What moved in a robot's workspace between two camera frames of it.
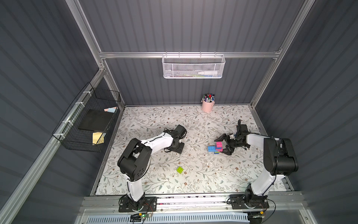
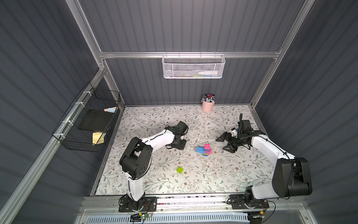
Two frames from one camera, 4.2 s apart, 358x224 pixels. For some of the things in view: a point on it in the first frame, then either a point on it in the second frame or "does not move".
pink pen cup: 207,107 does not move
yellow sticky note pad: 98,137 does not move
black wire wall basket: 86,122 does not move
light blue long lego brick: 212,148 → 200,150
